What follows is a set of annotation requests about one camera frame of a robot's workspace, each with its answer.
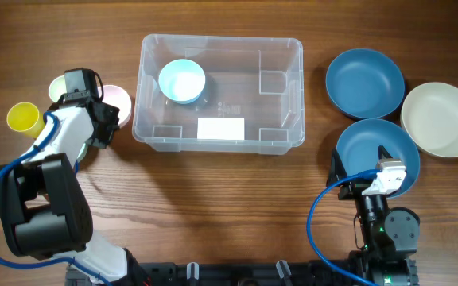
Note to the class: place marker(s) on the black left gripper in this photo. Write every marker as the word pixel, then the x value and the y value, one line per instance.
pixel 100 140

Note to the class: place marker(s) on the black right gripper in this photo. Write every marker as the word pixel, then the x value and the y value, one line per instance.
pixel 338 171

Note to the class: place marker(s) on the pink small bowl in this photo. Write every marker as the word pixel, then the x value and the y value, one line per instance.
pixel 118 97

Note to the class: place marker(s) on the light blue small bowl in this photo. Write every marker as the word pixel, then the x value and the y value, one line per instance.
pixel 182 81

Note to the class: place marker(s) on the mint green small bowl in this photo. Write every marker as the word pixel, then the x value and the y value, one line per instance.
pixel 82 152

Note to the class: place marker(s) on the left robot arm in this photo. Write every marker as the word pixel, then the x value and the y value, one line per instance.
pixel 43 210

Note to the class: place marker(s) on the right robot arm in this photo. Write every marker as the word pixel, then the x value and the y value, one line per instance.
pixel 389 234

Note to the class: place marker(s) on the pale green cup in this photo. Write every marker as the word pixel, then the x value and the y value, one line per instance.
pixel 57 88

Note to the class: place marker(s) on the yellow cup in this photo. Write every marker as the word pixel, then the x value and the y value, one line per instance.
pixel 25 118

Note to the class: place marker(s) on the cream bowl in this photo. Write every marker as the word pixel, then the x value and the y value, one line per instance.
pixel 430 116

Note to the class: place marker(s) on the clear plastic storage bin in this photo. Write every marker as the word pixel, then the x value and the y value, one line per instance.
pixel 260 79

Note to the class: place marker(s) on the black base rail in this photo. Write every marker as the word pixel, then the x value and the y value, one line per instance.
pixel 312 273

